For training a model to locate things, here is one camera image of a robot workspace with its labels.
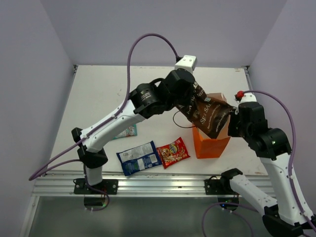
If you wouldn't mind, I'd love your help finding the brown potato chips bag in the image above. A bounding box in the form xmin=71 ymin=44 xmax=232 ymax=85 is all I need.
xmin=176 ymin=82 xmax=234 ymax=139

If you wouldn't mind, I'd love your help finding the orange paper bag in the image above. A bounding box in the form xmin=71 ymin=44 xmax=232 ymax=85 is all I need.
xmin=190 ymin=93 xmax=230 ymax=159

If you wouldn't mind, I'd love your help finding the blue snack packet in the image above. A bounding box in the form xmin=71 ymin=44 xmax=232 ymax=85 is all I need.
xmin=116 ymin=141 xmax=162 ymax=176

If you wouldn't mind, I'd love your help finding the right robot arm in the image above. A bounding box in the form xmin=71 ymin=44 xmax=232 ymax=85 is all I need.
xmin=220 ymin=102 xmax=316 ymax=237

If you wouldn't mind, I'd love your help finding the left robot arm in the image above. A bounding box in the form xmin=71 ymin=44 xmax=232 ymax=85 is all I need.
xmin=72 ymin=68 xmax=195 ymax=194

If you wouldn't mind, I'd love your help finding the teal snack packet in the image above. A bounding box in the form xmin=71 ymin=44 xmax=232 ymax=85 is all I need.
xmin=113 ymin=124 xmax=138 ymax=140

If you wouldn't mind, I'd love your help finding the red snack packet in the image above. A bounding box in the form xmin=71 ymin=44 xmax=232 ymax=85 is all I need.
xmin=156 ymin=137 xmax=191 ymax=169

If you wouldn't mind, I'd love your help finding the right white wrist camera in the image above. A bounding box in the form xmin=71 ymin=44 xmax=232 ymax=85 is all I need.
xmin=235 ymin=91 xmax=257 ymax=104

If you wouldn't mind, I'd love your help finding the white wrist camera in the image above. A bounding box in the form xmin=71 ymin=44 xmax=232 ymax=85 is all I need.
xmin=174 ymin=55 xmax=198 ymax=74
xmin=235 ymin=91 xmax=257 ymax=104

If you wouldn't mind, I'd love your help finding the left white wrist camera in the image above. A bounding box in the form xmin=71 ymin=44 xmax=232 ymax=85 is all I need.
xmin=174 ymin=55 xmax=198 ymax=74

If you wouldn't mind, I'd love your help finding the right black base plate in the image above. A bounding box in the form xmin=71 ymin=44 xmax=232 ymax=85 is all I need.
xmin=204 ymin=176 xmax=231 ymax=195

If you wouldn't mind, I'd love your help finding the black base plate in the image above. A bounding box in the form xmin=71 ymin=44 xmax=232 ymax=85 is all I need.
xmin=73 ymin=178 xmax=119 ymax=195
xmin=204 ymin=176 xmax=231 ymax=195

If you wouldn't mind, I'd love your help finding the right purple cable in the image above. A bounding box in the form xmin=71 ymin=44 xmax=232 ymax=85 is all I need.
xmin=201 ymin=90 xmax=316 ymax=237

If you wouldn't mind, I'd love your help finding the purple cable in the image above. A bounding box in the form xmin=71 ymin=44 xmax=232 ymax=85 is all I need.
xmin=29 ymin=34 xmax=183 ymax=212
xmin=201 ymin=90 xmax=316 ymax=237

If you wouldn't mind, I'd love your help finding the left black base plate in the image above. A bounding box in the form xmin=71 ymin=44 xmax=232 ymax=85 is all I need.
xmin=73 ymin=178 xmax=119 ymax=195

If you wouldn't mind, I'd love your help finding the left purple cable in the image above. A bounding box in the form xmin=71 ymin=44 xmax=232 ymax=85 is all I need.
xmin=29 ymin=34 xmax=183 ymax=212

